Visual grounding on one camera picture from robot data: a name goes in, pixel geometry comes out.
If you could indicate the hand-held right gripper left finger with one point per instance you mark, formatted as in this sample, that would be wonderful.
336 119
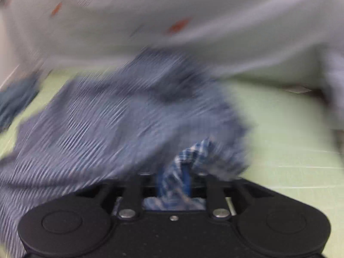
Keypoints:
132 193

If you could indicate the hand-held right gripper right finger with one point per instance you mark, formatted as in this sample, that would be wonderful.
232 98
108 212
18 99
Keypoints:
215 193

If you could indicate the blue plaid shirt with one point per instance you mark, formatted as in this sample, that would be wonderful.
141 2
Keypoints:
113 129

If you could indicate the blue denim cloth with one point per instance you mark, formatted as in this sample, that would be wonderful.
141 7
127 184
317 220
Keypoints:
16 99

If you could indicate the white quilt with orange prints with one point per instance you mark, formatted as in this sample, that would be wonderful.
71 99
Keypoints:
150 8

